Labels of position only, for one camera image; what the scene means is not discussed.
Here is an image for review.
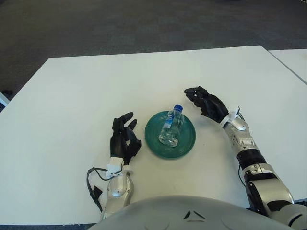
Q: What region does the white furniture corner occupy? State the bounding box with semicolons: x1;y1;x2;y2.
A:
0;92;10;107

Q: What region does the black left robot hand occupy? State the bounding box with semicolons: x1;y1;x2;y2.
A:
109;111;142;166

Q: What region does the clear bottle with blue cap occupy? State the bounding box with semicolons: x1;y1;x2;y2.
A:
158;104;185;147

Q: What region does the green round plate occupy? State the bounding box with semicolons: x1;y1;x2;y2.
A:
144;110;197;160

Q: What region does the grey robot torso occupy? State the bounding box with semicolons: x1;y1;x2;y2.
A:
87;195;299;230

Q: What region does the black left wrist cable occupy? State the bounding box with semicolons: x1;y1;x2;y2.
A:
86;167;108;213

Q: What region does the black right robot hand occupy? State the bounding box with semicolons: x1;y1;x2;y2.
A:
184;85;230;124

